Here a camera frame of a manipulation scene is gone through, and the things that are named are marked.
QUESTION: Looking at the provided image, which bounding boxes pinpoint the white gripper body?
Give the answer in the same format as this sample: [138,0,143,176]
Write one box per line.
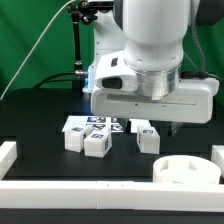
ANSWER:
[91,78,214,123]

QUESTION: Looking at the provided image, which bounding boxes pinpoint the paper sheet with markers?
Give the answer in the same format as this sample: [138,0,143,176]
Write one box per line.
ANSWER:
[62,116,151,133]

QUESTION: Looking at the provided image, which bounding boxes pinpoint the white barrier wall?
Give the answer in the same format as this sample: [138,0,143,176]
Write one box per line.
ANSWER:
[0,181,224,212]
[211,145,224,178]
[0,141,17,181]

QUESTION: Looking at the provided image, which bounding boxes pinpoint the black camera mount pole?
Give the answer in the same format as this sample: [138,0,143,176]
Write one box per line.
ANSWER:
[67,4,86,94]

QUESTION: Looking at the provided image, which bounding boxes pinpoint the black cables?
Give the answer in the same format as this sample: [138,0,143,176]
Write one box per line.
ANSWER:
[32,71,83,90]

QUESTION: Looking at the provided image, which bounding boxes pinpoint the black camera on mount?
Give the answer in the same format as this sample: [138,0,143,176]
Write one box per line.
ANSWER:
[81,0,114,10]

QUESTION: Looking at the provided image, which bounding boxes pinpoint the white round stool seat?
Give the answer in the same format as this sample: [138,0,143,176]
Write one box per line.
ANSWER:
[153,155,221,184]

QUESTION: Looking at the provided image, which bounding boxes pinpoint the white front barrier wall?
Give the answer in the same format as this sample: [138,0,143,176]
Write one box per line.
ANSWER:
[0,181,224,212]

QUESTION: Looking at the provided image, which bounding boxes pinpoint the white right barrier wall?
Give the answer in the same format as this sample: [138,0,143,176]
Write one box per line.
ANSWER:
[211,145,224,178]

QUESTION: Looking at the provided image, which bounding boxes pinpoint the white left barrier wall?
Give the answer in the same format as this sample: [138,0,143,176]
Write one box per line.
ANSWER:
[0,141,17,181]

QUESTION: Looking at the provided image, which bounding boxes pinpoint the white cable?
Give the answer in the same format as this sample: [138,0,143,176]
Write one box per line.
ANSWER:
[0,0,78,101]

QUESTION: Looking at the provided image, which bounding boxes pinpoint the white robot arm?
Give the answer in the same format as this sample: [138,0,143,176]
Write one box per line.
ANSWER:
[91,0,224,123]

